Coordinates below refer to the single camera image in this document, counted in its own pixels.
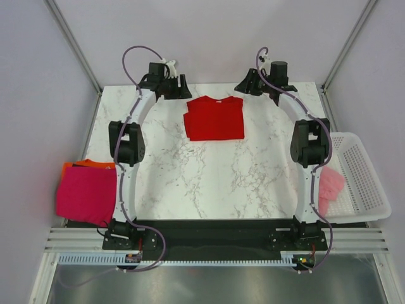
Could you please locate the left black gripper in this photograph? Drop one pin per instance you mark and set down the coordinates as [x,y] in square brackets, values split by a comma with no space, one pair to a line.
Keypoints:
[182,92]

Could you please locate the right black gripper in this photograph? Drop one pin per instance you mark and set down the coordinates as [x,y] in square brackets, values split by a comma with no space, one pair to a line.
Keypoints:
[245,86]

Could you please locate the red t shirt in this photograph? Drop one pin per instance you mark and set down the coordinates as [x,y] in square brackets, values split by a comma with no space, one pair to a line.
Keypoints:
[209,119]

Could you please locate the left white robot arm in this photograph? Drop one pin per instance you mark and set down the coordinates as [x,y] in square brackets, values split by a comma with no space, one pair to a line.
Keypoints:
[127,147]

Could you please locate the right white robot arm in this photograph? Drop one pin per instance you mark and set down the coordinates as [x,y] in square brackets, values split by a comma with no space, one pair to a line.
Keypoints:
[310,146]

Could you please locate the orange folded t shirt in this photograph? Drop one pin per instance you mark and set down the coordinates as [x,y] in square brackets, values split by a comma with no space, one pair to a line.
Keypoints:
[88,163]

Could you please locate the pink t shirt in basket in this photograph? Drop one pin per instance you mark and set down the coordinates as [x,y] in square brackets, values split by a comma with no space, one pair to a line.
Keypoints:
[331,184]

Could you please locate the magenta folded t shirt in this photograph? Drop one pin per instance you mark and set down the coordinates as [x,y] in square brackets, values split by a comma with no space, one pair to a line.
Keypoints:
[87,194]

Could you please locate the white plastic basket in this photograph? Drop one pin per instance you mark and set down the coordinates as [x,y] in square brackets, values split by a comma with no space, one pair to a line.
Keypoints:
[362,199]

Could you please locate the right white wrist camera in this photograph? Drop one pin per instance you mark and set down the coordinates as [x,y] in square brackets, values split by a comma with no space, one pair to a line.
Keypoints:
[264,64]

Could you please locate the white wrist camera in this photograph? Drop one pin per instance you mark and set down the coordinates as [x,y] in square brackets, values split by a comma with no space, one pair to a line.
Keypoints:
[264,64]
[171,68]

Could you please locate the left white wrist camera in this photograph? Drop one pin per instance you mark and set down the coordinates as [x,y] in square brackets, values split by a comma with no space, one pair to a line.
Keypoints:
[171,68]

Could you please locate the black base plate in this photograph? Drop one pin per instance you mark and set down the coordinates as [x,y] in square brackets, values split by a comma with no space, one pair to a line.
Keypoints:
[219,239]

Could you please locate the aluminium rail frame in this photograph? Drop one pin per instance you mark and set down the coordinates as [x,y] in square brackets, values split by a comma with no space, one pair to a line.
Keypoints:
[345,240]

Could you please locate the white slotted cable duct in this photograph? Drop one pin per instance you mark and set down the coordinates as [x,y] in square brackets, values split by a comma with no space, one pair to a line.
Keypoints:
[127,260]

